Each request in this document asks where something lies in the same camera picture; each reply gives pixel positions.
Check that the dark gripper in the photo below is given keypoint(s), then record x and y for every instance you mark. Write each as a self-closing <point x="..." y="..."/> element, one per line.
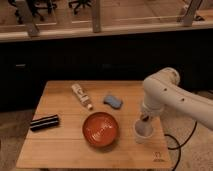
<point x="144" y="117"/>

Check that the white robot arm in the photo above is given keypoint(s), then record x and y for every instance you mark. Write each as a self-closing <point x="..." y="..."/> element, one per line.
<point x="161" y="89"/>

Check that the blue sponge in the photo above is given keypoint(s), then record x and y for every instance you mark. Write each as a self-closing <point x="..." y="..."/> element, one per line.
<point x="113" y="101"/>

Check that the red orange bowl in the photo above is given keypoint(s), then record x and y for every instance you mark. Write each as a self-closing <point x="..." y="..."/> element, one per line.
<point x="100" y="129"/>

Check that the white tube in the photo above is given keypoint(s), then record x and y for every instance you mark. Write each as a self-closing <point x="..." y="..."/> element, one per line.
<point x="82" y="96"/>

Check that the black striped cylinder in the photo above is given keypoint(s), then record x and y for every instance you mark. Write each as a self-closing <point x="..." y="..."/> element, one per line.
<point x="44" y="122"/>

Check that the black office chair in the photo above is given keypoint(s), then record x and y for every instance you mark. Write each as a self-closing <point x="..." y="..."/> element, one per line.
<point x="78" y="3"/>
<point x="50" y="6"/>

